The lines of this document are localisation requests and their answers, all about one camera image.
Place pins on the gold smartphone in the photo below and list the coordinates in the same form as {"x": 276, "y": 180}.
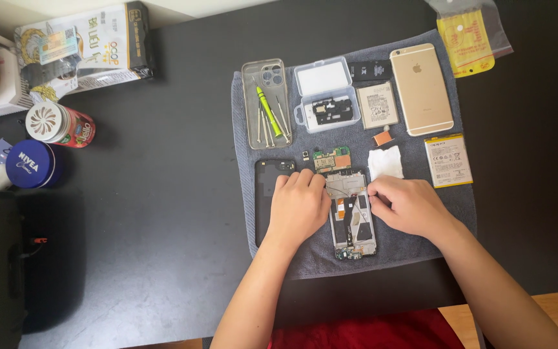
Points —
{"x": 422, "y": 92}

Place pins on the holographic card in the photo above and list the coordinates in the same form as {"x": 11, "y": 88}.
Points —
{"x": 58, "y": 52}

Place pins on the white folded tissue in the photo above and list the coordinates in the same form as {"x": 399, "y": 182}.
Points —
{"x": 385, "y": 162}

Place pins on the dark plastic pouch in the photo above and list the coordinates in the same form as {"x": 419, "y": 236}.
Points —
{"x": 49, "y": 73}

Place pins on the red can with white lid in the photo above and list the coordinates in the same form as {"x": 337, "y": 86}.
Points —
{"x": 66, "y": 125}

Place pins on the black phone battery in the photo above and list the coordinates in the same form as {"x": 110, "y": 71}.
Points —
{"x": 371, "y": 70}

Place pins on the white box device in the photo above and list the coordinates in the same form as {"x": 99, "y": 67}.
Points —
{"x": 10, "y": 92}

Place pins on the black phone back cover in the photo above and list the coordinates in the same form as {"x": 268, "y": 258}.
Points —
{"x": 263, "y": 203}

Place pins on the person's left hand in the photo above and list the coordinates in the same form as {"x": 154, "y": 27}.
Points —
{"x": 298, "y": 208}

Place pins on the black phone cover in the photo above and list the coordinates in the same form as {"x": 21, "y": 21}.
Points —
{"x": 333, "y": 110}
{"x": 263, "y": 203}

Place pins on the small copper foil piece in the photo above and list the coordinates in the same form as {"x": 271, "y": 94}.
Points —
{"x": 382, "y": 138}

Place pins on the person's right hand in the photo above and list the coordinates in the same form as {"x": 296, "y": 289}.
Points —
{"x": 412, "y": 208}

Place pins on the clear plastic parts box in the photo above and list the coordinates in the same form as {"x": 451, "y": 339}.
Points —
{"x": 322, "y": 77}

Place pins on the clear phone case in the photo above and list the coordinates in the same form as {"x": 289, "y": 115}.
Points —
{"x": 252, "y": 111}

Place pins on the grey towel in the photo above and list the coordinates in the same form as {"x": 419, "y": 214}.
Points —
{"x": 405, "y": 232}

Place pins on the person's red clothing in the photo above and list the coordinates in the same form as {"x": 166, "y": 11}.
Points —
{"x": 366, "y": 332}

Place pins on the black phone inner cover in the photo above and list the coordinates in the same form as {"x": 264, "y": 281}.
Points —
{"x": 333, "y": 110}

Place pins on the yellow zip bag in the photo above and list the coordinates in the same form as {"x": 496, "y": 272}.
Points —
{"x": 468, "y": 43}

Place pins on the metal screwdriver bit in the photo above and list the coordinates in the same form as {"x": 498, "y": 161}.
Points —
{"x": 259, "y": 123}
{"x": 271, "y": 135}
{"x": 283, "y": 112}
{"x": 283, "y": 132}
{"x": 264, "y": 130}

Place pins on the grey label phone battery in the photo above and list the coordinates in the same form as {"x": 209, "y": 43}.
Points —
{"x": 377, "y": 105}

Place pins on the green phone circuit board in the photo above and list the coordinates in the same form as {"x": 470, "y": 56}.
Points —
{"x": 331, "y": 159}

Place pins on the blue cream tin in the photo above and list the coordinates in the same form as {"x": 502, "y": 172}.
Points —
{"x": 29, "y": 165}

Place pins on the silver phone frame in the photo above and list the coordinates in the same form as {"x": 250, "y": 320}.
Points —
{"x": 351, "y": 228}

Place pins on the white yellow-edged phone battery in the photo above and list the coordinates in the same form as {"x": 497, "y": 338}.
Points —
{"x": 448, "y": 161}

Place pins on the white printed carton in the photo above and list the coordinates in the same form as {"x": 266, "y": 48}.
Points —
{"x": 109, "y": 43}

